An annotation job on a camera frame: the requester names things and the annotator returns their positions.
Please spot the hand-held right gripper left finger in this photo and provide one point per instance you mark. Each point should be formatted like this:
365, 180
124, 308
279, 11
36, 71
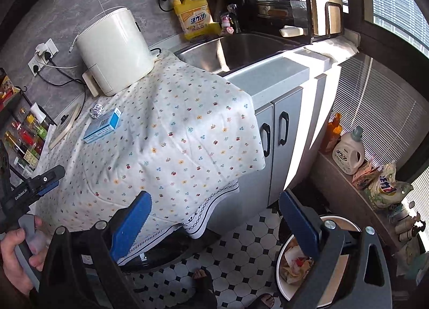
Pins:
130, 225

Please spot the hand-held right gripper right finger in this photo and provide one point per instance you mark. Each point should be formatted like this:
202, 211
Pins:
300, 225

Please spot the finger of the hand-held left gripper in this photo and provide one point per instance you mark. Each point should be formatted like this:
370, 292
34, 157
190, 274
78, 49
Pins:
47, 180

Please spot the white plastic bag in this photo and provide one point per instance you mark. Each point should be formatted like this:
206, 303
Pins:
296, 270

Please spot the round white trash bin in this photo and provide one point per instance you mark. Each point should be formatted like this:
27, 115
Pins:
347, 275

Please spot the blue and white box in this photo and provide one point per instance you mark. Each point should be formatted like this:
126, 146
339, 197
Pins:
102, 125

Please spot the foil ball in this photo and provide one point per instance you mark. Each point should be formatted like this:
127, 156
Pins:
97, 110

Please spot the person's left hand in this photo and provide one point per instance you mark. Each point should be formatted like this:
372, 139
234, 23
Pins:
13, 252

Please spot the row of condiment bottles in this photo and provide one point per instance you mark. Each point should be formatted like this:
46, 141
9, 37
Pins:
26, 134

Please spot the light wooden board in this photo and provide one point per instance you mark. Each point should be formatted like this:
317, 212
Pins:
65, 126

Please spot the stone window sill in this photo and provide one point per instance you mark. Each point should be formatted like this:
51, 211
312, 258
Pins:
338, 181

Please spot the pink packets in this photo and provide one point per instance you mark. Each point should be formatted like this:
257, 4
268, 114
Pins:
365, 175

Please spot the person's right foot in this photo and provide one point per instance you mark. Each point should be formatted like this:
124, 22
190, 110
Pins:
263, 300

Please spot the person's foot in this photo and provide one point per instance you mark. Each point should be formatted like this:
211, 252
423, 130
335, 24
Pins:
263, 300
202, 284

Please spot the white laundry detergent jug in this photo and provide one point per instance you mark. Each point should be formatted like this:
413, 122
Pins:
350, 153

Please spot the floral white tablecloth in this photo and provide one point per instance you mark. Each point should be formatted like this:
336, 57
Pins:
167, 145

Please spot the detergent refill pouch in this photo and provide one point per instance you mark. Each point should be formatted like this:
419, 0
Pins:
385, 190

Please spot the person's left foot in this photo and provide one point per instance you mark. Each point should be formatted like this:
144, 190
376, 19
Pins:
202, 284

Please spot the orange bottle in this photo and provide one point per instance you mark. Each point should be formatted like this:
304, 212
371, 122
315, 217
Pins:
332, 131

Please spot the small pump bottle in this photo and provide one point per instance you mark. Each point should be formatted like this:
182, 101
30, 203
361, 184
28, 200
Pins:
405, 225
410, 232

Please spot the grey sink cabinet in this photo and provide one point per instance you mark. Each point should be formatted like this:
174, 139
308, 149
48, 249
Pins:
295, 118

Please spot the white crumpled bag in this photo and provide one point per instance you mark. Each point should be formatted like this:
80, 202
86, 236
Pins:
414, 255

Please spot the narrow white window blind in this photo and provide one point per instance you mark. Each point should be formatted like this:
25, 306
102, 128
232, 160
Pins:
419, 195

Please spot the wide white window blind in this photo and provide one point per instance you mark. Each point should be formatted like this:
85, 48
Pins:
375, 104

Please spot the white air fryer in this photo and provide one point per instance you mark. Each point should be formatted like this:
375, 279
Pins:
114, 51

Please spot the white paper towel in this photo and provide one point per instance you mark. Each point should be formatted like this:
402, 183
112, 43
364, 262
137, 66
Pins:
335, 49

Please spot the stainless steel sink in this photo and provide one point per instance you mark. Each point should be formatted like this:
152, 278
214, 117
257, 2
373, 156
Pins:
241, 51

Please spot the white soap bar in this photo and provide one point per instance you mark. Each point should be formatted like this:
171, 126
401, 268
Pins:
291, 31

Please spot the pink faucet toy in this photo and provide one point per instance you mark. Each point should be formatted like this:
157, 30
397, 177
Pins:
226, 24

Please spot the dark metal faucet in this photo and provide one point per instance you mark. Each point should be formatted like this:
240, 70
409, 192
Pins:
236, 16

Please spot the yellow dish soap bottle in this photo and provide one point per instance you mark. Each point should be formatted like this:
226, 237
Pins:
196, 14

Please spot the black dish rack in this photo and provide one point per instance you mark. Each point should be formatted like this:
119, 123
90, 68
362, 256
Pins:
268, 4

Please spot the white wall socket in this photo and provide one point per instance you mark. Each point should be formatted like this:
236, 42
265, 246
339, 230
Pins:
35, 66
47, 48

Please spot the dark window frame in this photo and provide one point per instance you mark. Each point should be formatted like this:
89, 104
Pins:
362, 11

